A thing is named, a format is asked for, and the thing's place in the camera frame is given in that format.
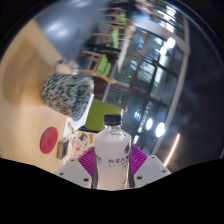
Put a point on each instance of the long linear ceiling light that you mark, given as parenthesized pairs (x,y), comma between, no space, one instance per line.
(171,150)

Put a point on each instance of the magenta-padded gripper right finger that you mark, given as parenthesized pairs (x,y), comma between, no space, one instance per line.
(151,170)

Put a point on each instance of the clear black-capped water bottle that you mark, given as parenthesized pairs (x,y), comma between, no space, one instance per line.
(111,160)

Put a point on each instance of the flat round red coaster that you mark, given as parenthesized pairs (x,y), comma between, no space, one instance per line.
(49,140)

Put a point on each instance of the wooden chairs with green seats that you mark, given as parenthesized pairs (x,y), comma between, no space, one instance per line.
(103,63)

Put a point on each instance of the small dark flat box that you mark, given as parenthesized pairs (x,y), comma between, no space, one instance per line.
(62,148)

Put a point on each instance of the green speckled white mug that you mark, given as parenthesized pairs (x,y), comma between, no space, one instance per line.
(65,91)

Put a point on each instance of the round pendant ceiling lights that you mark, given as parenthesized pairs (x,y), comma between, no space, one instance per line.
(160,129)

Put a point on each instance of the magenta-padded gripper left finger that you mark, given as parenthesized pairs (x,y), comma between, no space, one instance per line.
(73,171)

